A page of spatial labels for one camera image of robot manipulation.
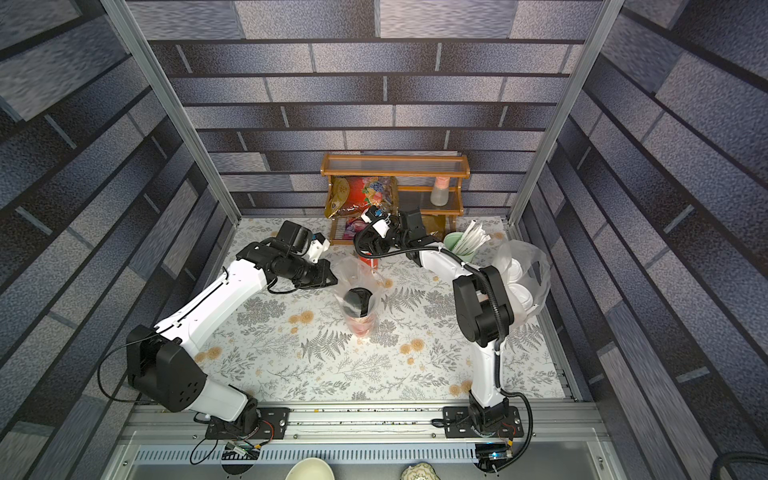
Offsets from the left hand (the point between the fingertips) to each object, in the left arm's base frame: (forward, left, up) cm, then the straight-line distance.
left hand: (338, 279), depth 79 cm
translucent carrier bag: (+7, -4, -8) cm, 11 cm away
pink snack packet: (+34, 0, -16) cm, 37 cm away
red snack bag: (+35, -6, +2) cm, 35 cm away
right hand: (+19, -6, -2) cm, 20 cm away
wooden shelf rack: (+46, -21, +2) cm, 51 cm away
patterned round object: (-40, -21, -18) cm, 49 cm away
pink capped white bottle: (+36, -31, -1) cm, 48 cm away
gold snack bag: (+34, +4, +1) cm, 34 cm away
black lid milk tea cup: (-8, -6, -1) cm, 10 cm away
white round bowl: (-40, +3, -16) cm, 44 cm away
